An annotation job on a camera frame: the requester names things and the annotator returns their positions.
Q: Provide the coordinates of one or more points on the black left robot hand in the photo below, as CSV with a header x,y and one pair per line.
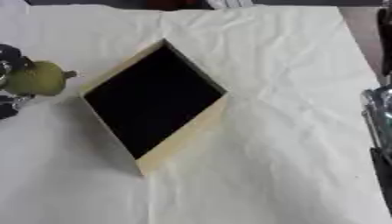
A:
x,y
9,57

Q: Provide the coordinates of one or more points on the green toy pear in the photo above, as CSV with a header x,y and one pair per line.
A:
x,y
38,78

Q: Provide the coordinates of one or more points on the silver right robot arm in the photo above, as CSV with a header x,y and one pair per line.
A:
x,y
380,116

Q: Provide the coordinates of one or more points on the tan box with black inside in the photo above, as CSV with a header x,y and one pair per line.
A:
x,y
153,99

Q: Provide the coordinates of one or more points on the white striped cloth bundle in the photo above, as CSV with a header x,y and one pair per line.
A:
x,y
230,3

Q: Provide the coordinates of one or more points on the dark upright object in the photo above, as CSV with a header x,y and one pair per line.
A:
x,y
385,40

